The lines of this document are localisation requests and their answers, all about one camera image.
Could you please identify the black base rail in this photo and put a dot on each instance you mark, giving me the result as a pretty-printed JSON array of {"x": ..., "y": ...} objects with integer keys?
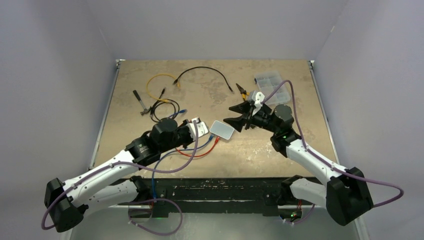
[{"x": 242, "y": 195}]

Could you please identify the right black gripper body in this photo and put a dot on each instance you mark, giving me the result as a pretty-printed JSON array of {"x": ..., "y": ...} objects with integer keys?
[{"x": 260, "y": 119}]

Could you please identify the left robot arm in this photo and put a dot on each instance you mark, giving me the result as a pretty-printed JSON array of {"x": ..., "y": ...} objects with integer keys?
[{"x": 67, "y": 202}]

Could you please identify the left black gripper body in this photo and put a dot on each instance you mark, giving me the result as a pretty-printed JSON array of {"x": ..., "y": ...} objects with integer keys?
[{"x": 182, "y": 137}]

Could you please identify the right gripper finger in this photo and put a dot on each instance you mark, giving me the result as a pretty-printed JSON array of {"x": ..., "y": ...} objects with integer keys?
[
  {"x": 244, "y": 108},
  {"x": 238, "y": 123}
]

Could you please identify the white network switch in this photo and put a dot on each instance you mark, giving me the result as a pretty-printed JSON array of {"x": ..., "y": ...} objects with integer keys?
[{"x": 222, "y": 130}]

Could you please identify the clear plastic organizer box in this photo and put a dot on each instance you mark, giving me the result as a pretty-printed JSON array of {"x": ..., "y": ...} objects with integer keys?
[{"x": 267, "y": 82}]

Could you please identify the yellow handled pliers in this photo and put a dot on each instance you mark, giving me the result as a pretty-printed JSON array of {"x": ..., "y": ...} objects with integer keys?
[{"x": 243, "y": 92}]

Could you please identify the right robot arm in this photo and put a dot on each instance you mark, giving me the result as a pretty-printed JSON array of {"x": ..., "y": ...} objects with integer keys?
[{"x": 339, "y": 190}]

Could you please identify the small grey hammer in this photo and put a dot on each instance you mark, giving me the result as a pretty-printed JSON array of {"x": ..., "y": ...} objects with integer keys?
[{"x": 145, "y": 110}]

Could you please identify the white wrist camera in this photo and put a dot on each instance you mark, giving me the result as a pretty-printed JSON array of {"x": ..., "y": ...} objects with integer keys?
[
  {"x": 197, "y": 128},
  {"x": 255, "y": 99}
]

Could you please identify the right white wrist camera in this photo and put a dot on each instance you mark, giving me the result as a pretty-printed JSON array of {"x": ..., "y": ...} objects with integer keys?
[{"x": 255, "y": 99}]

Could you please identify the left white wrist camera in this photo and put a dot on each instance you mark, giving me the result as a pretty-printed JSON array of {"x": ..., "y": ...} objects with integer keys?
[{"x": 197, "y": 128}]

